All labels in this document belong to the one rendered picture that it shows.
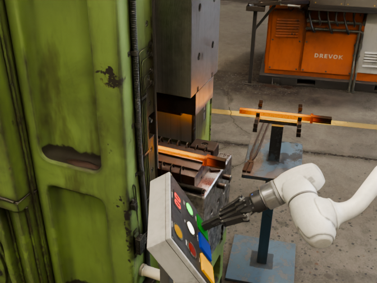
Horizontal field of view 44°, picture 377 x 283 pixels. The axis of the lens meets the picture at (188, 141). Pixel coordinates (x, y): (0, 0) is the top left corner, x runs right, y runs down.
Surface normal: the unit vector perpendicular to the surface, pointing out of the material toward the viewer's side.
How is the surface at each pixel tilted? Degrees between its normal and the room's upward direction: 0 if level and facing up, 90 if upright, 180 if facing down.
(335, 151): 0
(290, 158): 0
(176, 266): 90
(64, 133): 89
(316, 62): 90
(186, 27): 90
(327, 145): 0
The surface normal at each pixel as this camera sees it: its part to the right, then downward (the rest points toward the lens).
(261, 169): 0.00, -0.87
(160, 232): -0.49, -0.74
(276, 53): -0.20, 0.49
